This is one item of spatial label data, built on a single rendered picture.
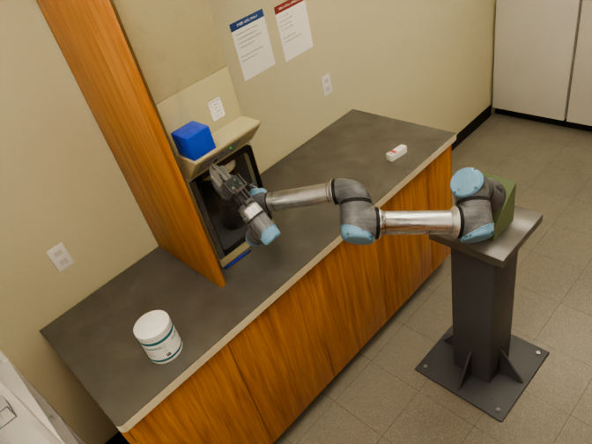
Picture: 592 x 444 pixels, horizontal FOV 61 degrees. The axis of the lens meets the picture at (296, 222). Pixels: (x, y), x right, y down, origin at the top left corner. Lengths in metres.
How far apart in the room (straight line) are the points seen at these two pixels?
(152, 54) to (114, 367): 1.12
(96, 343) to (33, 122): 0.87
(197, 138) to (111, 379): 0.92
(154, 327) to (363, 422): 1.27
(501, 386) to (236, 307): 1.42
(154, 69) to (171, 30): 0.14
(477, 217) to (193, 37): 1.15
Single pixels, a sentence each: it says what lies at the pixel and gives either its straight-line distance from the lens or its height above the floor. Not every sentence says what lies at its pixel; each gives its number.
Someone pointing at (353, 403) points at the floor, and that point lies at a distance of 2.76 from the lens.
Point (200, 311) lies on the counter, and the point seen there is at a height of 0.94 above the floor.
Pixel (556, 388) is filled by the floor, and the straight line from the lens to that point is 2.85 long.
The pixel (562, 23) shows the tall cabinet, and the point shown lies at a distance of 4.33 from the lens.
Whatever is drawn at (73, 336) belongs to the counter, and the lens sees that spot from 2.27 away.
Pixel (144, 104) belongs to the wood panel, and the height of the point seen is 1.76.
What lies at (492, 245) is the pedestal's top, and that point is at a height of 0.94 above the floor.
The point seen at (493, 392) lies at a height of 0.01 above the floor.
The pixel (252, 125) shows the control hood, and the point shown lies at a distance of 1.92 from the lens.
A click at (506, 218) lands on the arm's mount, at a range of 2.13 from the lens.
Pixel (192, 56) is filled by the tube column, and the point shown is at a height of 1.80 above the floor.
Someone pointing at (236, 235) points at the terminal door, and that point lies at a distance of 2.16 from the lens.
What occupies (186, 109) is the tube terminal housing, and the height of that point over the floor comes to 1.64.
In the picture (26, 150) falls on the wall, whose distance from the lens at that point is 2.13.
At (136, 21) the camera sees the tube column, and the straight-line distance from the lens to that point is 1.75.
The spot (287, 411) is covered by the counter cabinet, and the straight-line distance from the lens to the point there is 2.56.
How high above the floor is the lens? 2.34
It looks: 37 degrees down
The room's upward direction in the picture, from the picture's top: 15 degrees counter-clockwise
